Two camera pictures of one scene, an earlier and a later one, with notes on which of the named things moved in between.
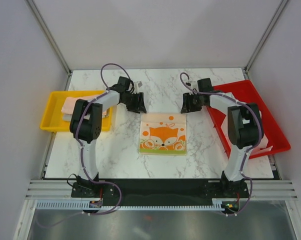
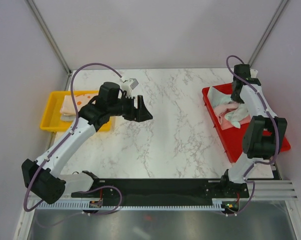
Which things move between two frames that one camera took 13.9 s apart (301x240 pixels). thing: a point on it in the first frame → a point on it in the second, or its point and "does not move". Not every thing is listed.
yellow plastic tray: [52, 118] does not move
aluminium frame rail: [263, 189] does not move
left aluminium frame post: [42, 23] does not move
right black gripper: [187, 99] → [235, 98]
